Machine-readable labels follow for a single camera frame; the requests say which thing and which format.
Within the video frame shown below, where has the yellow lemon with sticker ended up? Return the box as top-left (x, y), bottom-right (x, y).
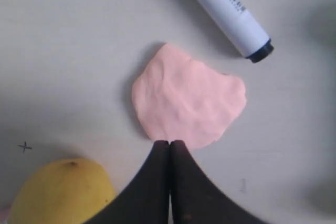
top-left (6, 158), bottom-right (117, 223)

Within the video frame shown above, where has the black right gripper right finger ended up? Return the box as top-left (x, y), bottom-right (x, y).
top-left (170, 140), bottom-right (264, 224)

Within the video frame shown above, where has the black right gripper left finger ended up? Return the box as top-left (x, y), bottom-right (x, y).
top-left (86, 141), bottom-right (170, 224)

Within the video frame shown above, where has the pink putty blob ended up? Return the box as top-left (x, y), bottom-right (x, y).
top-left (132, 44), bottom-right (247, 149)

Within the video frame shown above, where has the black and white marker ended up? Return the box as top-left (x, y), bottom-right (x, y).
top-left (197, 0), bottom-right (274, 63)

